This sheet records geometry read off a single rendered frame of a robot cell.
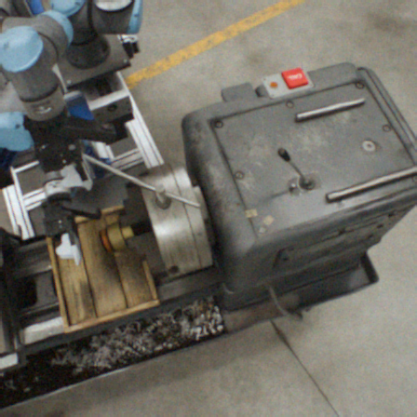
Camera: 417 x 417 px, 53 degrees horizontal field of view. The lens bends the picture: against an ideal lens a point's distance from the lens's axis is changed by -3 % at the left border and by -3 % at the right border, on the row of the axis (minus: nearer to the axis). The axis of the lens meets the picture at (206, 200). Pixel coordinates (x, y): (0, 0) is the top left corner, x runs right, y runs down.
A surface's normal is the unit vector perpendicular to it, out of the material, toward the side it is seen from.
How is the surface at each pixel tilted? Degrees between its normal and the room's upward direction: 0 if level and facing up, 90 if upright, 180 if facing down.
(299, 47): 0
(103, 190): 0
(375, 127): 0
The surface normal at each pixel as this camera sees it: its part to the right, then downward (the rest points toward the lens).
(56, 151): 0.28, 0.66
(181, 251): 0.25, 0.47
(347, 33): -0.02, -0.41
